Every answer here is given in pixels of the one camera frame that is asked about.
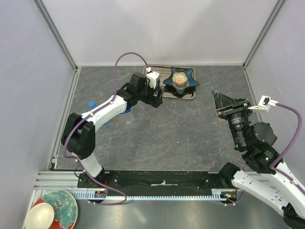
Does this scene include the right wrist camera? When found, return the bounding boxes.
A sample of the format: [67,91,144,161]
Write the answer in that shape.
[248,95,278,113]

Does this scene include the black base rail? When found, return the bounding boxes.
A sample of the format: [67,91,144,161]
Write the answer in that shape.
[77,170,227,197]

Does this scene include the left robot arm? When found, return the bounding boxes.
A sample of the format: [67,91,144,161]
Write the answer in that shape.
[61,71,163,187]

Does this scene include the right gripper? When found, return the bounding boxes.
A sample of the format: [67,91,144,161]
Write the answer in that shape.
[211,89,252,148]

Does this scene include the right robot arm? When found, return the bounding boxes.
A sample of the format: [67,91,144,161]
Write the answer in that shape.
[212,90,305,229]

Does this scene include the metal tray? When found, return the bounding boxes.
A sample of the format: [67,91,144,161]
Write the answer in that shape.
[142,65,196,100]

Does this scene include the white cable duct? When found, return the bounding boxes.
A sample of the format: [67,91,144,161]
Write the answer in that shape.
[69,190,243,203]

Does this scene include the blue tinted plastic bottle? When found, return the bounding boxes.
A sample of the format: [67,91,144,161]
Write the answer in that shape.
[88,101,109,128]

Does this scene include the white bowl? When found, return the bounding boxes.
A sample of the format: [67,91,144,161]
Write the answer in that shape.
[25,203,55,229]

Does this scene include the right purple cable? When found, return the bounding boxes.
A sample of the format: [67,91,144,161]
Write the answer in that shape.
[270,103,305,195]

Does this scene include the patterned small bowl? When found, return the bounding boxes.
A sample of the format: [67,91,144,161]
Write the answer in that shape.
[172,72,188,88]

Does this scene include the labelled clear water bottle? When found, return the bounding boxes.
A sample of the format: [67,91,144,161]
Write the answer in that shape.
[123,108,131,114]

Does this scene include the blue star-shaped plate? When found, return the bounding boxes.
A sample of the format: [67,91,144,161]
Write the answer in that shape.
[163,67,199,95]

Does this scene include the blue bottle cap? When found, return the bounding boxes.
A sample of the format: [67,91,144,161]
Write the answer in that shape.
[88,101,96,109]

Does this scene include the red floral plate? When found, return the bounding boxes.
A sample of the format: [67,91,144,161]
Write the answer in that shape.
[33,189,78,229]

